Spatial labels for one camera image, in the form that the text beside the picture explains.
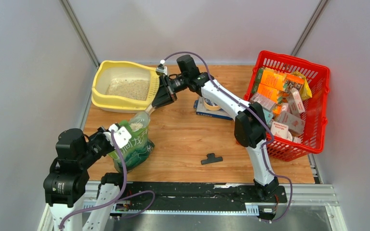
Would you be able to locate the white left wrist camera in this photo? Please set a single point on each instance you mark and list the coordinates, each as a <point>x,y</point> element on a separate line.
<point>118,135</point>

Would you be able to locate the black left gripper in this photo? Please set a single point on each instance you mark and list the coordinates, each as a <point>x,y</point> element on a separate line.
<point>110,147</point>

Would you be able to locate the orange green box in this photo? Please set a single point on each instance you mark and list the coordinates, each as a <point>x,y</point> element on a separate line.
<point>275,85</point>

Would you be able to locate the grey labelled box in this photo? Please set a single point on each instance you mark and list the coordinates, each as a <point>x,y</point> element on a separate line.
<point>265,102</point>

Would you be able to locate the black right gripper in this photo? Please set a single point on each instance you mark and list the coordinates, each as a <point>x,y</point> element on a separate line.
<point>164,96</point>

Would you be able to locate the green cat litter bag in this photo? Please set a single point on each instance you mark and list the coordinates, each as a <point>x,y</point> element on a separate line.
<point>138,149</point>

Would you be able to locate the clear plastic scoop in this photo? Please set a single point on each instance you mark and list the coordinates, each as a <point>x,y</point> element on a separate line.
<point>141,119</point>

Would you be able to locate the red plastic basket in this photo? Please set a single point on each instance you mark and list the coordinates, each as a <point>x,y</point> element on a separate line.
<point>318,77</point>

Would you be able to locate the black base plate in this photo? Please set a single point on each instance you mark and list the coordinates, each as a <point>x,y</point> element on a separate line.
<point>180,196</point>

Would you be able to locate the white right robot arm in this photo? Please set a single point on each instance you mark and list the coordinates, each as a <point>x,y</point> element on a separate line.
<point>250,125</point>

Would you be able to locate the blue white card package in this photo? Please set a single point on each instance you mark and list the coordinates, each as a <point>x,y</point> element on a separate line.
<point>202,111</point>

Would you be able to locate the yellow snack bag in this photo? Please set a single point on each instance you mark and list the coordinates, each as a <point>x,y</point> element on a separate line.
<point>305,91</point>

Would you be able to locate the yellow litter box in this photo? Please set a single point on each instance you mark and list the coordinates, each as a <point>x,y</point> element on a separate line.
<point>124,87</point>

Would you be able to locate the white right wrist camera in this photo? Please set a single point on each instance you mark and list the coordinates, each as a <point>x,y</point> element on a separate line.
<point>161,69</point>

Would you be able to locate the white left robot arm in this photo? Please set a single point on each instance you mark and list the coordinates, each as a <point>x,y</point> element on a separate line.
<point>65,185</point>

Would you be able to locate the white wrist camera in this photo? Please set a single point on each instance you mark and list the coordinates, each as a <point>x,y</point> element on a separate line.
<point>161,69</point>
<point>118,135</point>

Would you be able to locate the black bag clip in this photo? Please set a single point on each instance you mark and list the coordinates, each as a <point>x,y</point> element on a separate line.
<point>211,158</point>

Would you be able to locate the aluminium frame rail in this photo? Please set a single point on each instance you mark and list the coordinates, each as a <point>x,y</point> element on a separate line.
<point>287,195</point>

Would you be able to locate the pink white box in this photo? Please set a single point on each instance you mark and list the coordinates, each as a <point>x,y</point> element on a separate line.
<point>296,101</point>

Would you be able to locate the teal packet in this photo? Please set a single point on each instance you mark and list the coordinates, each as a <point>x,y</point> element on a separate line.
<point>268,115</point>

